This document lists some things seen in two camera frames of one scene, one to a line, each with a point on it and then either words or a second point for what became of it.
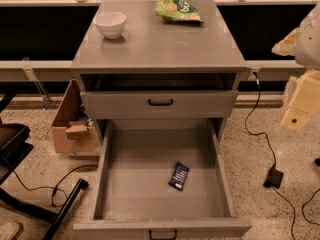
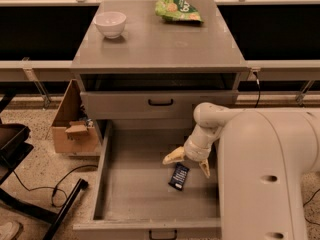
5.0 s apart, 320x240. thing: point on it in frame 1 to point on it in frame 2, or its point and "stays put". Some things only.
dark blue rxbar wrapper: [179, 176] stays put
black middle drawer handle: [163, 238] stays put
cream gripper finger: [286, 47] to [175, 156]
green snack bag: [175, 9] stays put
